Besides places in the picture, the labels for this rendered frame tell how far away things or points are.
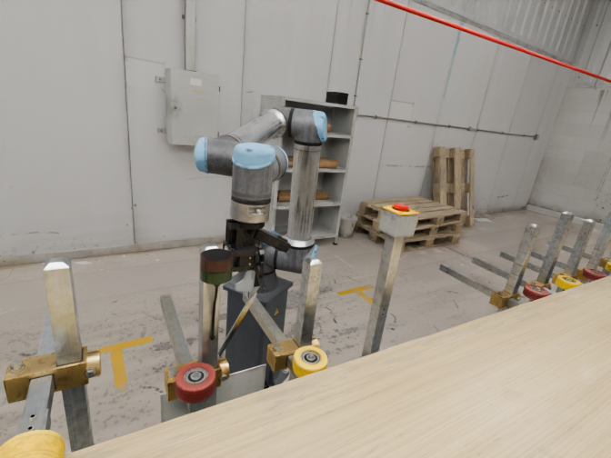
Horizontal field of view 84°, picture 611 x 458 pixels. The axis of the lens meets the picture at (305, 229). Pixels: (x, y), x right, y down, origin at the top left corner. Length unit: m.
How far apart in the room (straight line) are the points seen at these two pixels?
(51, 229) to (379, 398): 3.12
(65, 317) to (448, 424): 0.72
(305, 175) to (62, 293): 0.98
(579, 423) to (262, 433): 0.65
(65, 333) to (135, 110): 2.75
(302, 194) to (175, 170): 2.16
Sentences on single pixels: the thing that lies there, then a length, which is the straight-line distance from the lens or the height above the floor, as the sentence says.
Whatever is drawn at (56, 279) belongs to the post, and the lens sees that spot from 0.68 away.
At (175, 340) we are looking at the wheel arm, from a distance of 0.95.
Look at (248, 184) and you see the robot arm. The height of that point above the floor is 1.28.
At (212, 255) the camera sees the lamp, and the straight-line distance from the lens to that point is 0.65.
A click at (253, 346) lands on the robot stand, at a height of 0.32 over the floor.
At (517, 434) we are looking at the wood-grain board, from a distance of 0.86.
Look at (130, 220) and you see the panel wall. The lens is 3.51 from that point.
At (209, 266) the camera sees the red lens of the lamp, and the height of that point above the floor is 1.15.
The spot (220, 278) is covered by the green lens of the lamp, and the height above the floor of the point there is 1.13.
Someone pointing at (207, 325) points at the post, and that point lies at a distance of 0.77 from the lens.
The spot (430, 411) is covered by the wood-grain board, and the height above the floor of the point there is 0.90.
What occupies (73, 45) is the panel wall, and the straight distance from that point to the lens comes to 3.32.
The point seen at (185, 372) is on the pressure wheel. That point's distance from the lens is 0.80.
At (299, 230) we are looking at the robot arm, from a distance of 1.50.
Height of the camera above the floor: 1.44
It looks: 19 degrees down
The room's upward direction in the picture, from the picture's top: 7 degrees clockwise
